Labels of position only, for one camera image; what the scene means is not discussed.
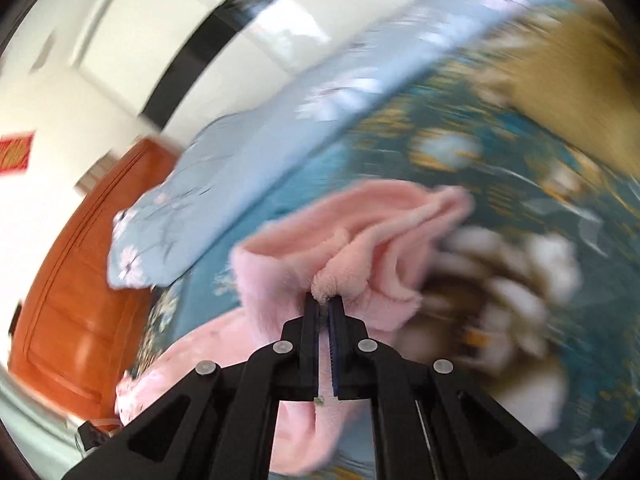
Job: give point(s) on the mustard yellow pillow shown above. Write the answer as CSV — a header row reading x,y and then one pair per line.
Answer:
x,y
575,75

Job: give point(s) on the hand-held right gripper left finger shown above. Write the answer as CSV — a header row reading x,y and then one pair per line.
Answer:
x,y
311,330

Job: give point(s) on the red wall paper banner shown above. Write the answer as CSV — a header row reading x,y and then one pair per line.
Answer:
x,y
14,154

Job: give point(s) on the pink fleece garment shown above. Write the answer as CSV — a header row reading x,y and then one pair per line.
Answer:
x,y
360,250

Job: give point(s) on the orange wooden door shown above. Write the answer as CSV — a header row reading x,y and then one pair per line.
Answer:
x,y
75,300

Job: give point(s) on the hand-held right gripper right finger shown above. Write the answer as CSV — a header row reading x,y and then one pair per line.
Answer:
x,y
336,340

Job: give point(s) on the teal floral bed blanket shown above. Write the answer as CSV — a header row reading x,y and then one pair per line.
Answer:
x,y
510,270

